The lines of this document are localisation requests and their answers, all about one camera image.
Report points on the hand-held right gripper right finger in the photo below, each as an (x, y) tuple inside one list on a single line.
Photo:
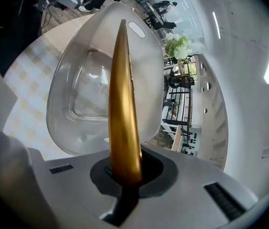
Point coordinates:
[(184, 194)]

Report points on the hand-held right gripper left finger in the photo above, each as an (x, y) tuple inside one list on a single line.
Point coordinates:
[(65, 187)]

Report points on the clear plastic tray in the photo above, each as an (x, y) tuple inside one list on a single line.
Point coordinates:
[(77, 92)]

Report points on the person's black printed clothing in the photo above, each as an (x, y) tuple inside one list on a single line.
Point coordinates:
[(10, 20)]

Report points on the black metal rack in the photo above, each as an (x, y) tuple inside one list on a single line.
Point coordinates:
[(179, 104)]

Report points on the pale checked tablecloth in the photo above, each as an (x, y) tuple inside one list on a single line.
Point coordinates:
[(29, 85)]

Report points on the white flower bouquet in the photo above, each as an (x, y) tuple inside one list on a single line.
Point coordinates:
[(179, 46)]

